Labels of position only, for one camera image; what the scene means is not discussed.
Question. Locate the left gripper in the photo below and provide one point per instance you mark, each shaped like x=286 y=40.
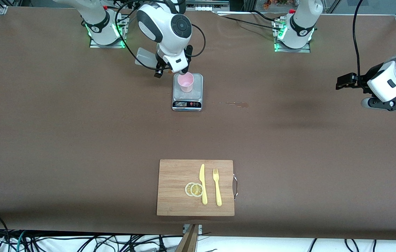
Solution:
x=363 y=82

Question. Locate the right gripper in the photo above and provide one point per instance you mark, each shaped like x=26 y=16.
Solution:
x=158 y=59

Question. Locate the pink plastic cup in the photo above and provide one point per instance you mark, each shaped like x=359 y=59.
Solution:
x=186 y=85

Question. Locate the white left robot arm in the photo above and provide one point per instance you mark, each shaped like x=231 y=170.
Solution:
x=303 y=24

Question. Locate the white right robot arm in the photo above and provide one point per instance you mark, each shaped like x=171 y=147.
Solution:
x=169 y=28

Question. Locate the silver digital kitchen scale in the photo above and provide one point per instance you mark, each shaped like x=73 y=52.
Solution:
x=198 y=87

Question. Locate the grey power strip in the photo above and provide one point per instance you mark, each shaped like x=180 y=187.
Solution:
x=203 y=7

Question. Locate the lemon slice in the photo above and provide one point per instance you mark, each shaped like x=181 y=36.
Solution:
x=196 y=190
x=187 y=189

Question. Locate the wooden cutting board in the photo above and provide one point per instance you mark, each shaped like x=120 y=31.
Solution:
x=173 y=196

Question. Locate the yellow plastic knife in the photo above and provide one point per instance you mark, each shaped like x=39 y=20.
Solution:
x=203 y=192

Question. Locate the brown table cover sheet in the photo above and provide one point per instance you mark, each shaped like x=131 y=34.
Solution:
x=78 y=175

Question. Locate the yellow plastic fork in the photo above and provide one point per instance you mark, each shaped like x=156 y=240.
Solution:
x=218 y=192

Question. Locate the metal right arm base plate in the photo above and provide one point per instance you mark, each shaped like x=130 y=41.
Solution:
x=108 y=46

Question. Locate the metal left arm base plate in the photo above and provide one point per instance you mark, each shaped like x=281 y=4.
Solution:
x=292 y=50

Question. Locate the aluminium frame profile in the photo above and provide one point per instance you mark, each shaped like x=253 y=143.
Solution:
x=1 y=7

